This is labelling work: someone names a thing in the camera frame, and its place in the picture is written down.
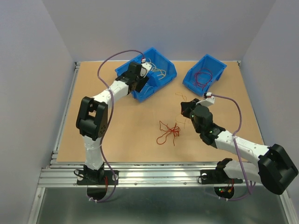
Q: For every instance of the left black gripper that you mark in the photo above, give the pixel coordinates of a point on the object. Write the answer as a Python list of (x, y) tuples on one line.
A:
[(142, 82)]

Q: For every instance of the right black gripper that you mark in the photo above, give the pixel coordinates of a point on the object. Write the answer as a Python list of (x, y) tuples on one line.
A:
[(186, 106)]

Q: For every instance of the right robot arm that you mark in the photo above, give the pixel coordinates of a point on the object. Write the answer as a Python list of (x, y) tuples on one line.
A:
[(270, 166)]

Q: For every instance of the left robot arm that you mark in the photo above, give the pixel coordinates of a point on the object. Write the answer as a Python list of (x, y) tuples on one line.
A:
[(92, 120)]

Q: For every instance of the large divided blue bin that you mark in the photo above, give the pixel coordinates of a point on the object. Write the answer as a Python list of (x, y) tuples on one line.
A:
[(162, 73)]

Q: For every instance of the small blue bin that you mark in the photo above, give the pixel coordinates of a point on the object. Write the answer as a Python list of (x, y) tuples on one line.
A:
[(203, 74)]

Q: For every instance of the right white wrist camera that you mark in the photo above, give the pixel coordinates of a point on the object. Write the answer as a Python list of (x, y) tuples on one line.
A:
[(208, 100)]

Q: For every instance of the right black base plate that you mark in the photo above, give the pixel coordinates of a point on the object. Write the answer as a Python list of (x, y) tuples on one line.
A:
[(212, 176)]

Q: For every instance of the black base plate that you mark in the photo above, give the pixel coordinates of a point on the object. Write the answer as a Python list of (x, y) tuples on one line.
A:
[(108, 178), (212, 176)]

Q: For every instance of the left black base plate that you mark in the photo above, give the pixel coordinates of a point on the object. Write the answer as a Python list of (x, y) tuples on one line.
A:
[(108, 178)]

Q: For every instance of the left aluminium side rail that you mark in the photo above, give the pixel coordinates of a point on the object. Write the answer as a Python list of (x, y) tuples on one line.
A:
[(39, 195)]

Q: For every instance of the aluminium side rail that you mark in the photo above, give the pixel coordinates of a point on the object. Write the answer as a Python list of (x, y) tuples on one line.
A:
[(39, 195), (267, 89)]

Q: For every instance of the aluminium mounting rail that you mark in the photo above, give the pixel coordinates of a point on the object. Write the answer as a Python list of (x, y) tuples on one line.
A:
[(133, 175)]

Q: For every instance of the right aluminium side rail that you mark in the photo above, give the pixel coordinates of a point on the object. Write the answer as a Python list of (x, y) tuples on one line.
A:
[(267, 89)]

